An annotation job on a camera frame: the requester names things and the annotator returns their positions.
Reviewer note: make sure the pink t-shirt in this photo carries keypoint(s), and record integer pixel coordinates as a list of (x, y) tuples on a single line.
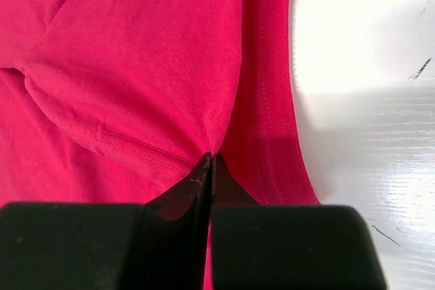
[(116, 101)]

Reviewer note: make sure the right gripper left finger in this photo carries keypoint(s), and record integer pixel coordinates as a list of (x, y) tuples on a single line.
[(157, 245)]

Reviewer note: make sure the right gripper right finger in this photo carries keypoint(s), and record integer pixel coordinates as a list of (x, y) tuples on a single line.
[(256, 246)]

